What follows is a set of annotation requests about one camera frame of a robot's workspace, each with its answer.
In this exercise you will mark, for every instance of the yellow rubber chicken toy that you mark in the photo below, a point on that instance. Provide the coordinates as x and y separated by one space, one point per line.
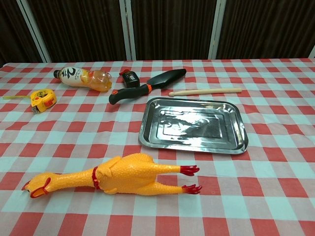
128 172

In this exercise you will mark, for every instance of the stainless steel tray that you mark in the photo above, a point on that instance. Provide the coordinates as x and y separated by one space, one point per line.
192 125

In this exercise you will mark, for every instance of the black garden trowel orange collar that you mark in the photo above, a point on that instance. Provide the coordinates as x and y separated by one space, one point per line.
130 93

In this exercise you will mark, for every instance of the small black red-capped device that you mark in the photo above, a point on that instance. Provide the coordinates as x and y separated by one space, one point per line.
130 78

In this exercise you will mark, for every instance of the wooden drumstick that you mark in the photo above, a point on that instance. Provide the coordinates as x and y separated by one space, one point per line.
209 91

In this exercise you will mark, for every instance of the red white checkered tablecloth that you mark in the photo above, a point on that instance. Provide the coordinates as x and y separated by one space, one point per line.
73 137

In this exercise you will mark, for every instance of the orange drink plastic bottle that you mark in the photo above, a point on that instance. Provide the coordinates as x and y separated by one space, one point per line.
73 77

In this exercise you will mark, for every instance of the yellow tape measure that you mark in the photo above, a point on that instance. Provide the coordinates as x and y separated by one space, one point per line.
44 99

